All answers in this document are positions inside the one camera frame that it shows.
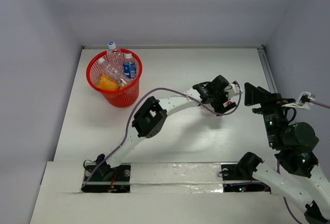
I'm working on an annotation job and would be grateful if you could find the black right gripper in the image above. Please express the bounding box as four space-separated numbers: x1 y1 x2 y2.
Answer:
243 81 294 147

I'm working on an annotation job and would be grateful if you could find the small blue label bottle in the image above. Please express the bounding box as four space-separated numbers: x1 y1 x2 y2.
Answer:
123 53 137 79

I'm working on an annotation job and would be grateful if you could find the clear plastic bottle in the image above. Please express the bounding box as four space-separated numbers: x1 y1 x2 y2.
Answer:
97 57 131 88

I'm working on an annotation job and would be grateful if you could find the large blue label clear bottle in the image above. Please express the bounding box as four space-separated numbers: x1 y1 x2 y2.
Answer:
107 41 123 71

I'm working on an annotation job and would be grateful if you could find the short orange juice bottle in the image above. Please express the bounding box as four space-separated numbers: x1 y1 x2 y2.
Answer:
95 74 119 91

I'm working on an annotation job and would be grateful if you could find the clear bottle red cap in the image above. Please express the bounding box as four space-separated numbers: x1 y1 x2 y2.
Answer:
215 101 237 116

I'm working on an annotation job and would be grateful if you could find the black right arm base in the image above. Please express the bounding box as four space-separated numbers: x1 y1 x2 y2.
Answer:
218 164 271 193

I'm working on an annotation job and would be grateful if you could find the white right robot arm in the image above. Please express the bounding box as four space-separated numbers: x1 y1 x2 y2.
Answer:
237 83 329 223

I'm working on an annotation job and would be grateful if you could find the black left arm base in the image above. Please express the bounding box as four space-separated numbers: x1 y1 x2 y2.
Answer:
81 160 131 193

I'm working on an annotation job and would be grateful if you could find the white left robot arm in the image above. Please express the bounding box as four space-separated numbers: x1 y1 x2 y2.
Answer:
92 75 242 180

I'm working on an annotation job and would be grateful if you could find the red plastic mesh basket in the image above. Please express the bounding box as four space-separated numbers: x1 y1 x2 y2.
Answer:
86 49 142 108

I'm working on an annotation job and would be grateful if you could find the silver tape strip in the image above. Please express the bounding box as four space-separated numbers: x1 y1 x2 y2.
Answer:
129 163 223 194

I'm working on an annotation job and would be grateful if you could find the aluminium table edge rail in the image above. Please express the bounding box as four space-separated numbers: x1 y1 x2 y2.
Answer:
257 46 277 93

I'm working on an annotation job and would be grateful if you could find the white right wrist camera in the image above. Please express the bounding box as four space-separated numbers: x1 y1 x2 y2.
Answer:
283 91 316 110

